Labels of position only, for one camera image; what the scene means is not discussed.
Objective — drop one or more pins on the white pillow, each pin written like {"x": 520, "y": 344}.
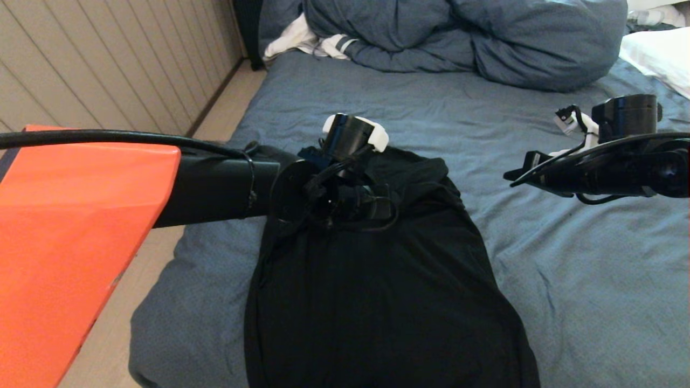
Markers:
{"x": 660, "y": 59}

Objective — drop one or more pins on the crumpled blue duvet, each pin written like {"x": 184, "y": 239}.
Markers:
{"x": 485, "y": 37}

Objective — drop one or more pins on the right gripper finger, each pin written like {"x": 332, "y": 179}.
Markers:
{"x": 515, "y": 177}

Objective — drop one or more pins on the white crumpled bedding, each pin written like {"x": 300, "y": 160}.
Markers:
{"x": 657, "y": 13}

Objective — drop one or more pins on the black bedside furniture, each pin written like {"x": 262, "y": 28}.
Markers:
{"x": 249, "y": 32}

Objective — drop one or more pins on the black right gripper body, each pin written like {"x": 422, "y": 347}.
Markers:
{"x": 593, "y": 175}

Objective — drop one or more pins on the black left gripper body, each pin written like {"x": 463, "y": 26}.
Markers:
{"x": 356, "y": 202}

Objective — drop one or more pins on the blue bed sheet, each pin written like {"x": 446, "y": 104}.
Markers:
{"x": 404, "y": 97}

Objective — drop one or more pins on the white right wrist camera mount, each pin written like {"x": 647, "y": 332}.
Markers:
{"x": 585, "y": 126}

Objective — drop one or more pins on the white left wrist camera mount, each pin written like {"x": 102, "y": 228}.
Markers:
{"x": 380, "y": 137}

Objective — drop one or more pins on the white garment with blue stripes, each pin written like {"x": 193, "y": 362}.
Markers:
{"x": 294, "y": 40}

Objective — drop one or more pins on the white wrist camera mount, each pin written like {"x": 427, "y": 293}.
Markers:
{"x": 380, "y": 137}
{"x": 585, "y": 126}

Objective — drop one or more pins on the black moon print T-shirt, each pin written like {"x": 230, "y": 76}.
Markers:
{"x": 377, "y": 296}

